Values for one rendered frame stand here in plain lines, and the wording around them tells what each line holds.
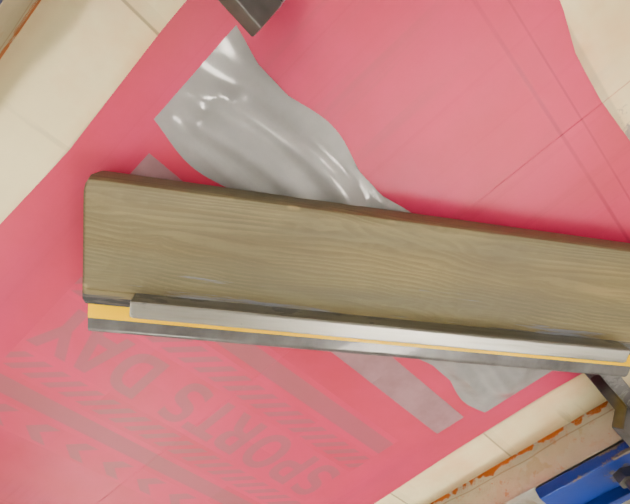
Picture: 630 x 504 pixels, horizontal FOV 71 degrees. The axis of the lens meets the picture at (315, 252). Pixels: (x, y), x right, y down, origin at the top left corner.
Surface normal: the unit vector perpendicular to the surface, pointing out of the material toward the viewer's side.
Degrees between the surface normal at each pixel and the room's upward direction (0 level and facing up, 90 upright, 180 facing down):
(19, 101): 0
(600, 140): 0
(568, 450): 90
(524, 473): 90
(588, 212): 0
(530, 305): 12
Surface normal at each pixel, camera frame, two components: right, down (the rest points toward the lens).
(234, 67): -0.08, 0.54
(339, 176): 0.51, 0.09
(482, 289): 0.11, 0.30
